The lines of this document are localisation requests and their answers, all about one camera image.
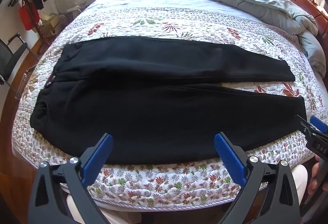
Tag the person's right hand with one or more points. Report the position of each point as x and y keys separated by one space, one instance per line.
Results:
x=314 y=178

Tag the wooden coat rack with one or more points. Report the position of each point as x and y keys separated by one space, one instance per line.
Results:
x=32 y=19

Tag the red bag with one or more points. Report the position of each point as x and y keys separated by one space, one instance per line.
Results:
x=28 y=16

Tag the floral quilted bedspread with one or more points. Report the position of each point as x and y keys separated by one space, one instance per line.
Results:
x=179 y=21

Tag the person's leg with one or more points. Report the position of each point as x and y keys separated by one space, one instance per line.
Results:
x=75 y=210
x=297 y=180

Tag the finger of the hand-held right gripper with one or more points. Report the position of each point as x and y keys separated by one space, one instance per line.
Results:
x=306 y=125
x=317 y=124

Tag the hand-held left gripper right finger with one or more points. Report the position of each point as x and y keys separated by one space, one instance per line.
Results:
x=228 y=155

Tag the black mesh chair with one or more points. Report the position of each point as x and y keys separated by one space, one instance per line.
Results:
x=11 y=57

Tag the person's left leg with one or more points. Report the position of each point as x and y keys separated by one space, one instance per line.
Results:
x=75 y=210

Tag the cardboard box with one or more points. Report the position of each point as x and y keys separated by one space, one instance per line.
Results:
x=50 y=25

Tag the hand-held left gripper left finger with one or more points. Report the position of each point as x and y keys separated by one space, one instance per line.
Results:
x=98 y=153

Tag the person's right leg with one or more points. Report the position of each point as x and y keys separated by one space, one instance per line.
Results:
x=297 y=180

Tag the black pants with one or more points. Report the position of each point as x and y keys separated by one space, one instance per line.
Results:
x=153 y=111

